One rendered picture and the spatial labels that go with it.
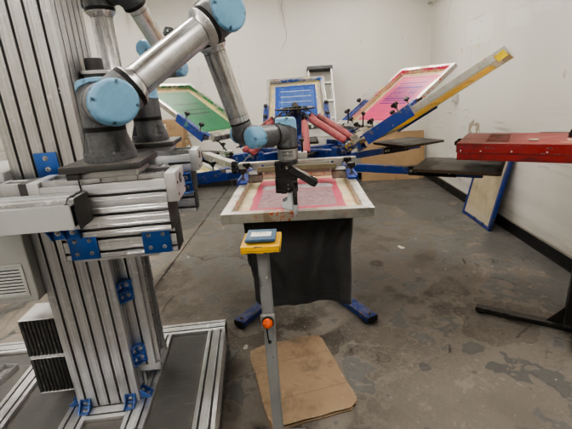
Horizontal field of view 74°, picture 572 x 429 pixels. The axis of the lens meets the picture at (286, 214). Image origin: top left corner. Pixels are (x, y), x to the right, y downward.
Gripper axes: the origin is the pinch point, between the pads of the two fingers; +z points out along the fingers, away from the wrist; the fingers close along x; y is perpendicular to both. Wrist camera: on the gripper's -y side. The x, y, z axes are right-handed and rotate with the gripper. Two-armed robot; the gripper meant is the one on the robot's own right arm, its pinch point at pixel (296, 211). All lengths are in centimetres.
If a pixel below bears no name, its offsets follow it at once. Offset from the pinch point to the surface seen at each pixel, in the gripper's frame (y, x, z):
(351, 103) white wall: -83, -471, -22
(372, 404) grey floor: -30, -5, 98
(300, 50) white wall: -9, -471, -102
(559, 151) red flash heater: -124, -45, -9
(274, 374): 12, 21, 57
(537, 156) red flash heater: -117, -49, -6
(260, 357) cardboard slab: 26, -38, 96
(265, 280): 11.6, 21.1, 17.5
